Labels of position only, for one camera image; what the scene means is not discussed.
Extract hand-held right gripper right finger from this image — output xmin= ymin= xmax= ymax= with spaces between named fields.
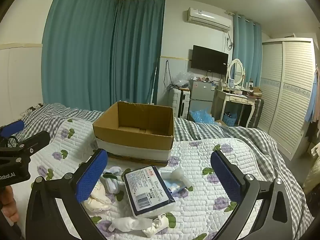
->
xmin=210 ymin=150 xmax=297 ymax=240

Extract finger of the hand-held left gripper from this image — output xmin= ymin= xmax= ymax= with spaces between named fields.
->
xmin=17 ymin=131 xmax=51 ymax=157
xmin=0 ymin=120 xmax=25 ymax=137

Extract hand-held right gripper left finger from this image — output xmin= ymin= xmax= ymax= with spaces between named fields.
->
xmin=25 ymin=149 xmax=108 ymax=240

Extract white sock with blue trim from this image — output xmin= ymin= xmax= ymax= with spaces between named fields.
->
xmin=101 ymin=166 xmax=123 ymax=194

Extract cream sock pair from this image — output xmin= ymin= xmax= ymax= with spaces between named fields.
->
xmin=84 ymin=180 xmax=112 ymax=212

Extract white navy tissue pack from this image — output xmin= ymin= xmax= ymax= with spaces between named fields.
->
xmin=124 ymin=165 xmax=177 ymax=218

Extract brown cardboard box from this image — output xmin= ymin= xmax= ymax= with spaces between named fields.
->
xmin=92 ymin=102 xmax=175 ymax=167

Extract white sock bundle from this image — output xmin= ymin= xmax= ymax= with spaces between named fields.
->
xmin=141 ymin=212 xmax=170 ymax=238

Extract person's left hand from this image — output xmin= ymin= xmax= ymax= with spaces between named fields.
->
xmin=0 ymin=186 xmax=19 ymax=223

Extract floral pillow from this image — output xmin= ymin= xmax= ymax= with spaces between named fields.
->
xmin=21 ymin=102 xmax=45 ymax=117

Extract white quilted floral blanket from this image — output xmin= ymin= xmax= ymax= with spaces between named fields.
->
xmin=27 ymin=119 xmax=313 ymax=240

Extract blue plastic basket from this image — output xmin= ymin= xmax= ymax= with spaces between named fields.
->
xmin=223 ymin=112 xmax=238 ymax=127

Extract blue plastic bag pile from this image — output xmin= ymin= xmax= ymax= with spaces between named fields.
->
xmin=189 ymin=106 xmax=215 ymax=124

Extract dark suitcase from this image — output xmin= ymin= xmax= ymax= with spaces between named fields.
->
xmin=250 ymin=98 xmax=264 ymax=128

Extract white dressing table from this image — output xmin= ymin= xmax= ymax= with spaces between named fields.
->
xmin=215 ymin=89 xmax=258 ymax=128

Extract white ribbed suitcase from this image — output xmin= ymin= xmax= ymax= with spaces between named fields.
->
xmin=170 ymin=88 xmax=192 ymax=119

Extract grey mini fridge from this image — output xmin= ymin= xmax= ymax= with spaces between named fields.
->
xmin=189 ymin=79 xmax=215 ymax=120

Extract wide teal curtain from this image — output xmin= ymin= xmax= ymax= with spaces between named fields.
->
xmin=41 ymin=0 xmax=119 ymax=112

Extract white louvred wardrobe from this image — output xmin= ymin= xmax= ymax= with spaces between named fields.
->
xmin=257 ymin=38 xmax=317 ymax=159

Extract white oval mirror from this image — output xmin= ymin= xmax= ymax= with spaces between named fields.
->
xmin=227 ymin=59 xmax=246 ymax=85

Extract clear plastic bag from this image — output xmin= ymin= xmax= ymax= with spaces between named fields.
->
xmin=175 ymin=72 xmax=192 ymax=88

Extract white mop pole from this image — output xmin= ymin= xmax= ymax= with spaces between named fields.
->
xmin=149 ymin=57 xmax=159 ymax=105

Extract hanging blue garment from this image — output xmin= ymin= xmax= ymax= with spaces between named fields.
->
xmin=304 ymin=75 xmax=318 ymax=123

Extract teal corner curtain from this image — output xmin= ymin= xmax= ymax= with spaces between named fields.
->
xmin=111 ymin=0 xmax=166 ymax=105

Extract narrow teal curtain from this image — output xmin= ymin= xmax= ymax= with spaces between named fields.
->
xmin=232 ymin=12 xmax=262 ymax=87

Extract white air conditioner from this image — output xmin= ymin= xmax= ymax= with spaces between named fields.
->
xmin=185 ymin=7 xmax=232 ymax=32

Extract black wall cables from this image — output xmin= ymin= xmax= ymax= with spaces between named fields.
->
xmin=164 ymin=60 xmax=175 ymax=90

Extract black wall television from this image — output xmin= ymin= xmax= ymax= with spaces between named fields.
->
xmin=191 ymin=45 xmax=229 ymax=75

